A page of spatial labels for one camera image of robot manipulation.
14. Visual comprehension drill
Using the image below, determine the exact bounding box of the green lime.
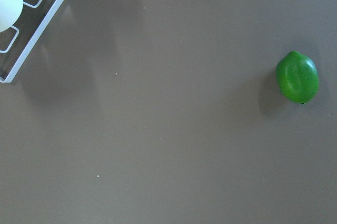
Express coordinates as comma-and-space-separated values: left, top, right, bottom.
275, 50, 319, 104

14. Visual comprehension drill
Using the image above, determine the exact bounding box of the pale blue cup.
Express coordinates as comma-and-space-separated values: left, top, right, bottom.
0, 0, 23, 32

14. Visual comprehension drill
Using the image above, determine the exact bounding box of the white wire rack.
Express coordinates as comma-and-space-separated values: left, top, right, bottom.
1, 0, 64, 83

